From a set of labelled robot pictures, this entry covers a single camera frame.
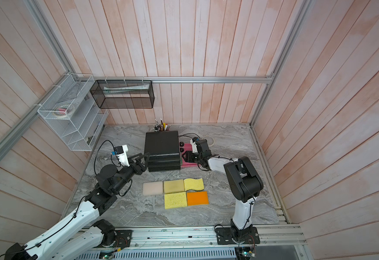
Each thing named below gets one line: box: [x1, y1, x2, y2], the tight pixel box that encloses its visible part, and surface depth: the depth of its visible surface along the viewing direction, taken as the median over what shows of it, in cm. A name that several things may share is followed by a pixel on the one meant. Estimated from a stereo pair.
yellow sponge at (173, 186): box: [163, 179, 185, 194], surface depth 91 cm
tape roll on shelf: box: [53, 104, 75, 118], surface depth 75 cm
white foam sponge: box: [142, 181, 163, 196], surface depth 90 cm
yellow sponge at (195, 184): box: [183, 177, 205, 192], surface depth 90 cm
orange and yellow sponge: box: [186, 191, 209, 207], surface depth 87 cm
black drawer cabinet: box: [144, 130, 181, 173], surface depth 90 cm
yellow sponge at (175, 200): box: [164, 191, 188, 210], surface depth 85 cm
